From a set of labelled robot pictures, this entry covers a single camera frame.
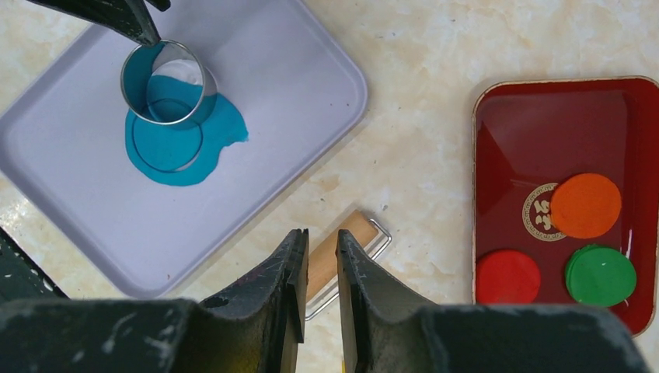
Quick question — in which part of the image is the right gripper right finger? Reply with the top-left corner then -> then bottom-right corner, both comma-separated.
336,230 -> 649,372

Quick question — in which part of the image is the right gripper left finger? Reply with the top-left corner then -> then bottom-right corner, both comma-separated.
1,229 -> 309,372

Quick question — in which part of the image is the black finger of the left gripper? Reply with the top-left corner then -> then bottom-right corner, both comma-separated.
32,0 -> 171,47

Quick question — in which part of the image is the round metal cutter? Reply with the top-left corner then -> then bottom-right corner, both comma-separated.
120,40 -> 218,127

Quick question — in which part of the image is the wooden rolling pin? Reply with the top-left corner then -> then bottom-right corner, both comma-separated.
305,210 -> 392,322

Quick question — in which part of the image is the blue dough piece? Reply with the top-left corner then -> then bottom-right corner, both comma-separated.
124,94 -> 249,187

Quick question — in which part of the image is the lavender plastic tray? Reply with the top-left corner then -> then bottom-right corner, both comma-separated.
1,1 -> 368,298

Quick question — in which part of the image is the red dough disc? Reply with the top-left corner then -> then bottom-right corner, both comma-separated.
475,249 -> 542,304

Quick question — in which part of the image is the green dough disc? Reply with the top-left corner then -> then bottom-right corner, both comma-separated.
564,244 -> 637,307

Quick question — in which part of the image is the orange dough disc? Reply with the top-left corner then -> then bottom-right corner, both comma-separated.
549,173 -> 622,239

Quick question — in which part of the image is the red plate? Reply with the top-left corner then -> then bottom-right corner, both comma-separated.
472,76 -> 658,336

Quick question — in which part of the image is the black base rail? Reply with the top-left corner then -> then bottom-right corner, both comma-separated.
1,229 -> 68,304

